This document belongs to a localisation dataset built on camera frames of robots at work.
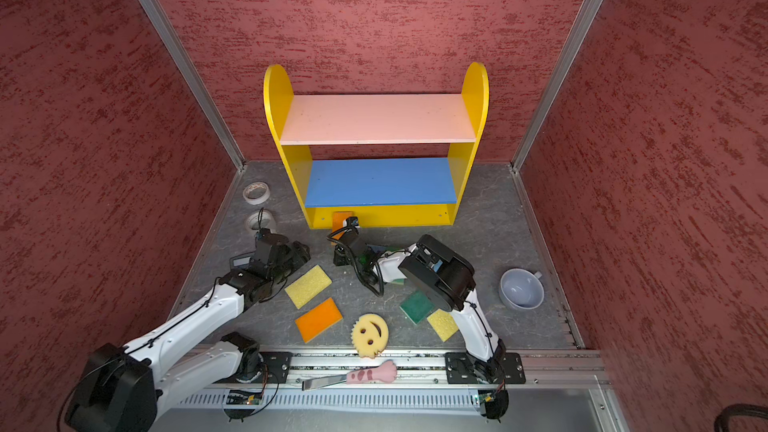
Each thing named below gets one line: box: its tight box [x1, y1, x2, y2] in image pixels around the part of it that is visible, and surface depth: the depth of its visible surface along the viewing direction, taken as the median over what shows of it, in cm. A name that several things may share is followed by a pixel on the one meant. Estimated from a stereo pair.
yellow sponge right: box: [427, 308, 459, 342], surface depth 82 cm
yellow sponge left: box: [284, 264, 333, 310], surface depth 89 cm
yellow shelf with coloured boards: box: [264, 62, 489, 229], surface depth 81 cm
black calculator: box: [229, 255, 253, 270], surface depth 91 cm
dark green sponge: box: [399, 290, 435, 325], surface depth 85 cm
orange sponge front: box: [295, 297, 344, 343], surface depth 83 cm
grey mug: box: [498, 267, 545, 311], surface depth 85 cm
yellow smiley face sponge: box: [351, 313, 389, 359], surface depth 79 cm
